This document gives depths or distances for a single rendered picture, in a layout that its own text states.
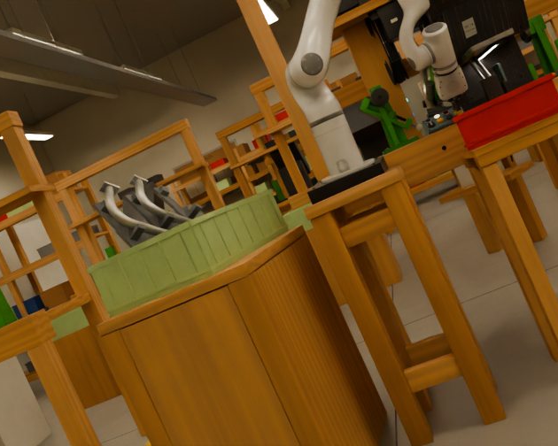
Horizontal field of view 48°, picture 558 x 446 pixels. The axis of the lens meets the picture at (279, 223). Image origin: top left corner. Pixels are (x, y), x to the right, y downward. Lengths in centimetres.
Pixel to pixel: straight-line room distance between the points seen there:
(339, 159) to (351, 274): 37
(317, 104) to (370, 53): 98
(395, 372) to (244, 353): 54
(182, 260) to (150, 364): 32
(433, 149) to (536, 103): 44
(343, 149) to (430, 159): 43
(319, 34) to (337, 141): 34
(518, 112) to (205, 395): 128
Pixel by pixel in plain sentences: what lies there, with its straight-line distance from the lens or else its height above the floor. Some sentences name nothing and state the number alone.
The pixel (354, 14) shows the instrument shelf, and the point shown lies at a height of 151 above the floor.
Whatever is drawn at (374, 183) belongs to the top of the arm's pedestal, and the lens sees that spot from 195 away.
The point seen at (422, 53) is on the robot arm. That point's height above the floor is 116.
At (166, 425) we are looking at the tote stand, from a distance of 199.
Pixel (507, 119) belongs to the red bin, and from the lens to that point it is 210.
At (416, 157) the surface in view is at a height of 84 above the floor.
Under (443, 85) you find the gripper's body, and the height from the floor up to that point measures 104.
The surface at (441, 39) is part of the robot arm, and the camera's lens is 221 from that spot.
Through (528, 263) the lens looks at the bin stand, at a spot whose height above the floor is 41.
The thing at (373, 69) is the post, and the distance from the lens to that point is 299.
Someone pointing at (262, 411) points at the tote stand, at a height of 38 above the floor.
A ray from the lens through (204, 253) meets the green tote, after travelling 180.
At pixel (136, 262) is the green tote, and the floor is 91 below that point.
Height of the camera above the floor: 90
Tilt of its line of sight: 2 degrees down
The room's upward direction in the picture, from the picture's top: 24 degrees counter-clockwise
